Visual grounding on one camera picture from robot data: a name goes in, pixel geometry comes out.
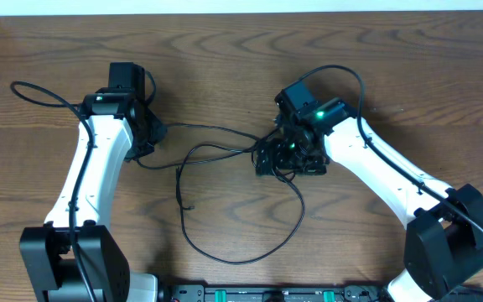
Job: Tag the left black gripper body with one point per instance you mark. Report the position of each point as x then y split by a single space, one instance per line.
148 137

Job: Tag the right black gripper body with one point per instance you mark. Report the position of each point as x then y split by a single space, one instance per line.
269 162

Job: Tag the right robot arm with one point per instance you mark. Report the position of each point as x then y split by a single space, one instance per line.
444 226

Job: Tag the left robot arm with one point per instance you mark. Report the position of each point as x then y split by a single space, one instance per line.
73 256

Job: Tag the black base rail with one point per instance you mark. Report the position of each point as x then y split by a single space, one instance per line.
208 293

